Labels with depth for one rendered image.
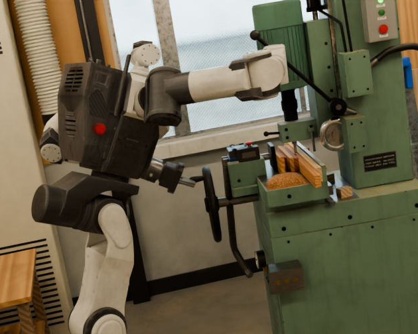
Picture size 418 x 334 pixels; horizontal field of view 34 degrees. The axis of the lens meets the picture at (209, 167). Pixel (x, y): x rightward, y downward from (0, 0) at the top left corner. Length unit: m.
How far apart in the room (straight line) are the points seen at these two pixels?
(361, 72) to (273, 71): 0.58
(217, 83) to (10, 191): 1.86
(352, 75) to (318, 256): 0.64
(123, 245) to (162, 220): 1.78
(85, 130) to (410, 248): 1.23
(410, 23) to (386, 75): 1.49
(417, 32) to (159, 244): 1.84
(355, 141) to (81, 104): 0.96
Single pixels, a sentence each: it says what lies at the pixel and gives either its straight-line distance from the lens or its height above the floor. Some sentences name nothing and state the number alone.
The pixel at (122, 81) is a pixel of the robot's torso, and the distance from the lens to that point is 2.00.
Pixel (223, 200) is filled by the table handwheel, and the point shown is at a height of 0.82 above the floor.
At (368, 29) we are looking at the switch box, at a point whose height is 1.37.
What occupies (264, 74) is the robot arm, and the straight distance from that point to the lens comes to 1.87.
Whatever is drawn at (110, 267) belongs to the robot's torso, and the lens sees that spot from 2.14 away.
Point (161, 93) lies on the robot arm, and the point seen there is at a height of 1.31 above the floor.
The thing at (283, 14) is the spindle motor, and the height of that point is 1.46.
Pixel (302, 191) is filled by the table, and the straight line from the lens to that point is 2.33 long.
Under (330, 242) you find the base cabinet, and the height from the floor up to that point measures 0.66.
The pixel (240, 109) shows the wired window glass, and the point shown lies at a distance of 3.92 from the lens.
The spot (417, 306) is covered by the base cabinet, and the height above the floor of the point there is 0.36.
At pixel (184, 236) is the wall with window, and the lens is 3.93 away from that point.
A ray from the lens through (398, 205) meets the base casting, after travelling 2.50.
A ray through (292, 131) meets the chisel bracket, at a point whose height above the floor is 1.04.
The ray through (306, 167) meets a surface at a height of 0.94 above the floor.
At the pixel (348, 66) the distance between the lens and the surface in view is 2.40.
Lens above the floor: 1.51
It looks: 13 degrees down
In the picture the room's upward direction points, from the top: 9 degrees counter-clockwise
